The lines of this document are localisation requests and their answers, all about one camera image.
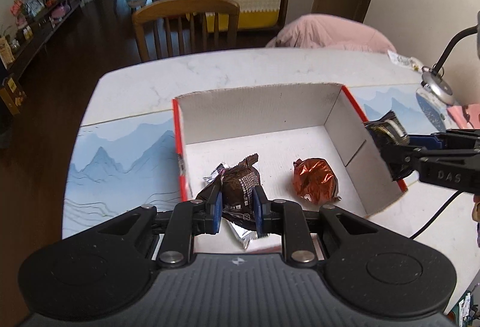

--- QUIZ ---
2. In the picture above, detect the dark brown snack packet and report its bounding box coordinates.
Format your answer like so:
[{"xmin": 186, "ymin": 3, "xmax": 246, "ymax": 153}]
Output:
[{"xmin": 196, "ymin": 153, "xmax": 260, "ymax": 250}]

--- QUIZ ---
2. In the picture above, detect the black gold snack packet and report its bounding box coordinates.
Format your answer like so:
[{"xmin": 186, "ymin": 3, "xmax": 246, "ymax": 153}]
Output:
[{"xmin": 364, "ymin": 110, "xmax": 409, "ymax": 149}]

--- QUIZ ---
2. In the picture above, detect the pink paper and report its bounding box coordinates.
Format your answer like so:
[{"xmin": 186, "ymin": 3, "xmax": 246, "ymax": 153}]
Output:
[{"xmin": 448, "ymin": 104, "xmax": 480, "ymax": 130}]

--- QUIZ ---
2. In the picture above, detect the copper foil snack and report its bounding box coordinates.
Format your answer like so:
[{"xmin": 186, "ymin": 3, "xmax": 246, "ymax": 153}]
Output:
[{"xmin": 292, "ymin": 158, "xmax": 341, "ymax": 206}]

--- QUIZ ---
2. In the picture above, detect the silver desk lamp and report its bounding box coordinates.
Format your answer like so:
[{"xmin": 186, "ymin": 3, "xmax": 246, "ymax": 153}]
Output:
[{"xmin": 421, "ymin": 14, "xmax": 480, "ymax": 106}]

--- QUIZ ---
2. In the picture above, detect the white wrapper on table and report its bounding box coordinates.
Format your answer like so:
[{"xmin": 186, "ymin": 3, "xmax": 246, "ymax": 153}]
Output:
[{"xmin": 387, "ymin": 50, "xmax": 423, "ymax": 72}]

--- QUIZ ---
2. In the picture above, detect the blue mountain table mat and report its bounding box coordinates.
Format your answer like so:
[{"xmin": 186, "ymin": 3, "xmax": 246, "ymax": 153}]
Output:
[{"xmin": 62, "ymin": 110, "xmax": 181, "ymax": 238}]

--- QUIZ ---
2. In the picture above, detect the red cardboard box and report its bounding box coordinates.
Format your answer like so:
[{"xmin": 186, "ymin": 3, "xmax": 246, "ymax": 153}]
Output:
[{"xmin": 172, "ymin": 83, "xmax": 408, "ymax": 217}]

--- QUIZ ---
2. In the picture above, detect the pink jacket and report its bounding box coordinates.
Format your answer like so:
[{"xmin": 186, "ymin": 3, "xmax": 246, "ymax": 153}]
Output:
[{"xmin": 266, "ymin": 14, "xmax": 396, "ymax": 54}]

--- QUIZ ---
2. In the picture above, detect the yellow cardboard box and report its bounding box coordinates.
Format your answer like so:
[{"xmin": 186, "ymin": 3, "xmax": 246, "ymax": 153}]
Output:
[{"xmin": 0, "ymin": 75, "xmax": 26, "ymax": 116}]

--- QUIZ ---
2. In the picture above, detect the wooden dining chair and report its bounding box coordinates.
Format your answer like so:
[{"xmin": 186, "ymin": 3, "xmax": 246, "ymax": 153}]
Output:
[{"xmin": 132, "ymin": 0, "xmax": 240, "ymax": 62}]

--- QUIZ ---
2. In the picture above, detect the dark tv cabinet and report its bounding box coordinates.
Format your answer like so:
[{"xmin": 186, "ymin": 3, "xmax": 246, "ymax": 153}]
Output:
[{"xmin": 1, "ymin": 0, "xmax": 82, "ymax": 80}]

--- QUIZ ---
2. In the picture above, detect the black cable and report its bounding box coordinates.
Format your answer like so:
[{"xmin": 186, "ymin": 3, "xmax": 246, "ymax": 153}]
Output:
[{"xmin": 409, "ymin": 189, "xmax": 464, "ymax": 240}]

